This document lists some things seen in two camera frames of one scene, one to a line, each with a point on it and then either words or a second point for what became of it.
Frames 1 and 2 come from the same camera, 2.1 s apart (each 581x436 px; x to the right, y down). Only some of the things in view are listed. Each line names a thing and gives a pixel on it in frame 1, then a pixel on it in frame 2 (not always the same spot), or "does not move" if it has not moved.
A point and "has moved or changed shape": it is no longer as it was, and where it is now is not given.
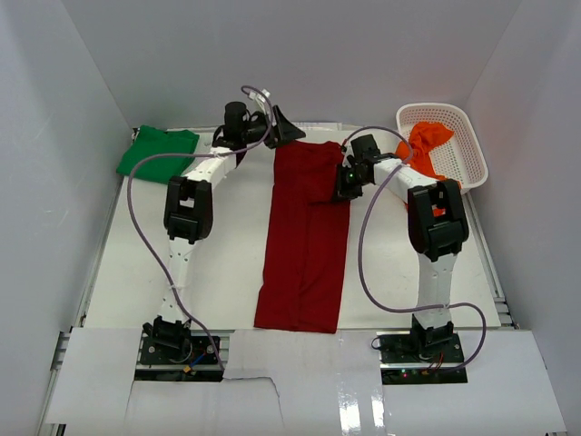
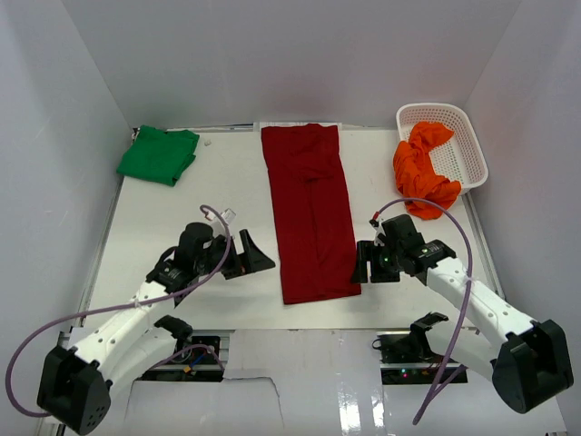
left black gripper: x=286 y=132 -> x=251 y=260
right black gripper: x=341 y=192 -> x=367 y=252
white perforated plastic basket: x=459 y=156 does not move
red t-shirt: x=307 y=228 has moved or changed shape
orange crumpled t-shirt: x=425 y=136 does not move
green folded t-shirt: x=149 y=140 does not move
